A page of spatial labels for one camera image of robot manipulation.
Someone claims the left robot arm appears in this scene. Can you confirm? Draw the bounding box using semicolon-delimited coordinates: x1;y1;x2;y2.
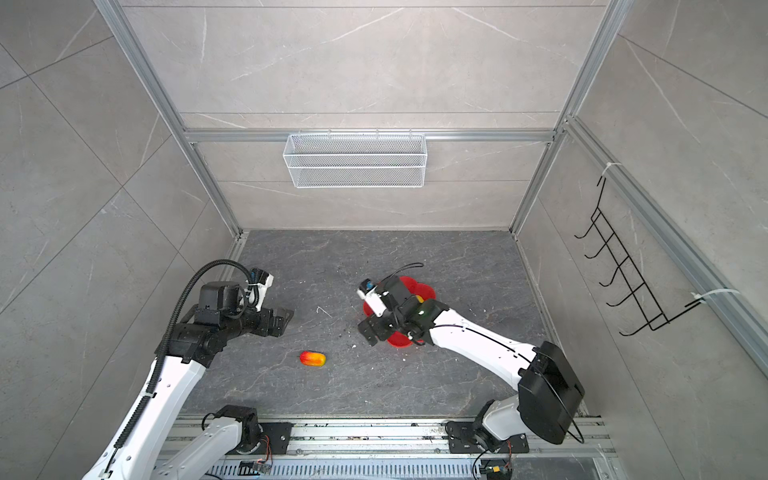
85;273;293;479

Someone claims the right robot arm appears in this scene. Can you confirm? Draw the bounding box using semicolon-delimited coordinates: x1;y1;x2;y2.
357;290;584;451

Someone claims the red flower-shaped fruit bowl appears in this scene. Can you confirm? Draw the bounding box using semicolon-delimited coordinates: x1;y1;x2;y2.
372;275;436;345

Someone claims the red-yellow fake mango lower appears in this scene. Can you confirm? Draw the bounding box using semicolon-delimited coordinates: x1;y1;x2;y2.
299;351;327;367

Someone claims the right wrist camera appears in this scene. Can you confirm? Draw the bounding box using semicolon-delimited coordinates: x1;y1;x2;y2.
357;279;387;317

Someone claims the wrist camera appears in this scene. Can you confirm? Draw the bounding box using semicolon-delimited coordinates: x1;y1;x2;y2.
244;268;274;311
357;279;387;317

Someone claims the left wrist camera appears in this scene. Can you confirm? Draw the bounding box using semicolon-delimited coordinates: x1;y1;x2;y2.
244;268;274;311

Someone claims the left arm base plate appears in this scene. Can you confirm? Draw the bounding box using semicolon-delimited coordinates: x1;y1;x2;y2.
227;422;294;455

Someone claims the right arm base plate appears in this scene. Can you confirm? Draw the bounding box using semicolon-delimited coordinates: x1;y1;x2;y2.
445;420;530;454

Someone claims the aluminium mounting rail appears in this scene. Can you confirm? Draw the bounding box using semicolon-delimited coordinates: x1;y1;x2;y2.
116;418;619;480

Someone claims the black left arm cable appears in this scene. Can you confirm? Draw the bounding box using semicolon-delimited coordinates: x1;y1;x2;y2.
101;259;253;475

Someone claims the white wire mesh basket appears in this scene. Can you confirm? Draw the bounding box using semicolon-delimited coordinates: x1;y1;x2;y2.
283;132;428;189

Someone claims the black wire hook rack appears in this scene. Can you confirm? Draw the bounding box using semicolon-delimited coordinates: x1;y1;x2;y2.
574;177;705;337

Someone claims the aluminium frame post left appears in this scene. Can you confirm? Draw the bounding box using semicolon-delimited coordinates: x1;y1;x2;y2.
92;0;243;236

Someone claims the aluminium frame post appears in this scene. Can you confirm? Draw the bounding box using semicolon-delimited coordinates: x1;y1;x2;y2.
92;0;243;236
509;0;633;239

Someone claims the aluminium frame post right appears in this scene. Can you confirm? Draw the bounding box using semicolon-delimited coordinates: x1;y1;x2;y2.
509;0;633;239

